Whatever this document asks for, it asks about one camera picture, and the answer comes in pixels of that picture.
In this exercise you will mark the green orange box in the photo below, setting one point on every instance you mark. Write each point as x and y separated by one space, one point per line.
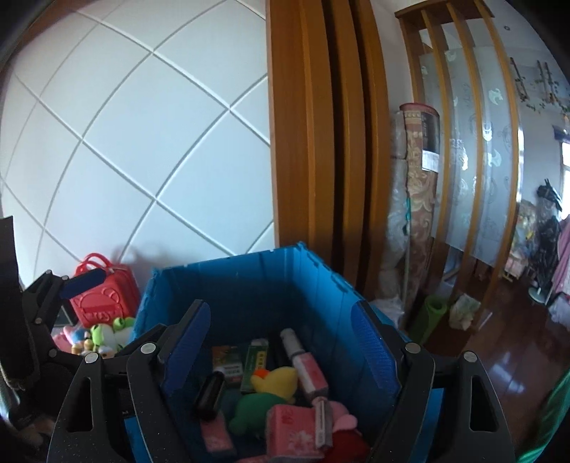
227 363

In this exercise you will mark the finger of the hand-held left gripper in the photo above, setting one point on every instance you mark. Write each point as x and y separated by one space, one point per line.
84 280

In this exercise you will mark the green rolled yoga mat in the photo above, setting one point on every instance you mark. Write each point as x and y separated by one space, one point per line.
429 318

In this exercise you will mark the green white box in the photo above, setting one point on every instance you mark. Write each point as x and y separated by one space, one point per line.
254 363

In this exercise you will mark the fan stand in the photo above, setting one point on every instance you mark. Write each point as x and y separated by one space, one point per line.
539 294

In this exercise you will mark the rolled carpet in plastic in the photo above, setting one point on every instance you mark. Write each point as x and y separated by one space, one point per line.
416 200

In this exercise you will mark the white plastic bag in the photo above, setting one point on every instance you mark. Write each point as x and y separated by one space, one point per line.
387 311

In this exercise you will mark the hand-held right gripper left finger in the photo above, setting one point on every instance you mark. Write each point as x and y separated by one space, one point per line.
189 347

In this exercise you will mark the wooden door frame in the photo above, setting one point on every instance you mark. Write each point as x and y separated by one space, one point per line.
311 133

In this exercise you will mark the small pink packet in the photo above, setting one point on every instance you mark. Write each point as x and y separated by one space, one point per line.
217 436

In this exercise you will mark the red toy suitcase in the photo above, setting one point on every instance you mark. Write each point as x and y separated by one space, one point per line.
111 298

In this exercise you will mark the black oval case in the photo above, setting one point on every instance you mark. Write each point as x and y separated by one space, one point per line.
209 396

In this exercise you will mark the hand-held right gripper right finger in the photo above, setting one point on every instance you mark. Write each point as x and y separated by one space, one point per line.
374 347

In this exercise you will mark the pink white bottle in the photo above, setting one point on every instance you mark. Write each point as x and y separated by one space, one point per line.
309 376

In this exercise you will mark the pink hanging cloth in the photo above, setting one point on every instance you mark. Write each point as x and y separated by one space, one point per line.
563 267

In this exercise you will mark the wooden slat partition screen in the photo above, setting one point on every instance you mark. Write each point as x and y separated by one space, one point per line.
483 133

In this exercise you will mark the blue folding crate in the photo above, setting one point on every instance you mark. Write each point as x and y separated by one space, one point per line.
267 285

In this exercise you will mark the dark clothes on rack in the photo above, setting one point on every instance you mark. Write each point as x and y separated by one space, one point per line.
547 231

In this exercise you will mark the white crumpled cloth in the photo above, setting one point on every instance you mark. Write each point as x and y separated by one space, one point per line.
464 311

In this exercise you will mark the green frog plush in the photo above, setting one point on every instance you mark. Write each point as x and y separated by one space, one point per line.
104 334

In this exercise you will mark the pink flowered tissue pack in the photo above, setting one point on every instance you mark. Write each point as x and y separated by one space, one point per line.
291 432

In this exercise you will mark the green cloth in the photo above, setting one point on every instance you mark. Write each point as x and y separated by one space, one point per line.
550 427

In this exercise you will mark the red dress pig plush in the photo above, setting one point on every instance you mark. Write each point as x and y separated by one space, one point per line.
345 440

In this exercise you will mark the yellow green plush toy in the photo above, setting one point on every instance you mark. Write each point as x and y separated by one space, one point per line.
271 385

